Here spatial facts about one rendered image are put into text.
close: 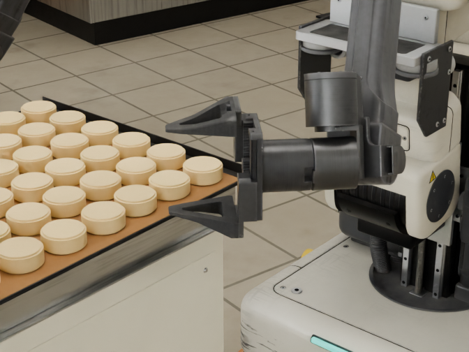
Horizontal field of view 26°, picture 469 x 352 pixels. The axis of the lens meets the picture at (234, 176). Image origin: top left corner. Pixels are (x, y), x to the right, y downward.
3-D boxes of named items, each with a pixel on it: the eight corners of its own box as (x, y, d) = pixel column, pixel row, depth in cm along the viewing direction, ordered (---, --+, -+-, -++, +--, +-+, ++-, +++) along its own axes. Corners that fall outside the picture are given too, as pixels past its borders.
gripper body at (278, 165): (245, 223, 109) (313, 219, 109) (245, 135, 104) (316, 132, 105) (239, 195, 115) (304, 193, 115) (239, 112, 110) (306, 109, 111)
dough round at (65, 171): (40, 186, 125) (38, 172, 124) (53, 170, 129) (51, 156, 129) (79, 189, 124) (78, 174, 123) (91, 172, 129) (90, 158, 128)
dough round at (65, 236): (70, 229, 115) (69, 214, 114) (96, 245, 111) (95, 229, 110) (32, 243, 112) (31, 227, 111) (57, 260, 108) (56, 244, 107)
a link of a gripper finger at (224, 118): (167, 184, 106) (257, 181, 107) (165, 121, 103) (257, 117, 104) (166, 158, 112) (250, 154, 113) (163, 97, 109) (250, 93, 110)
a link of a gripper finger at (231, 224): (169, 243, 109) (257, 239, 110) (167, 183, 106) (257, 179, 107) (168, 214, 115) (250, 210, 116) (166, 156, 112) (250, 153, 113)
